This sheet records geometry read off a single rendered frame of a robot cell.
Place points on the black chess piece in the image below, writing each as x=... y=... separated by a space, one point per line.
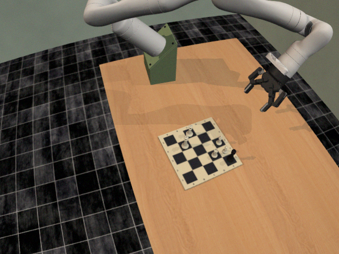
x=231 y=158

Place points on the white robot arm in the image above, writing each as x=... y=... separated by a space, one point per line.
x=122 y=16

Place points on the chessboard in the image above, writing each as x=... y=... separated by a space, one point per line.
x=195 y=165

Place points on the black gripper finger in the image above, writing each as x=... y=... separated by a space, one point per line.
x=253 y=82
x=271 y=101

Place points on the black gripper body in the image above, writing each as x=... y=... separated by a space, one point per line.
x=275 y=77

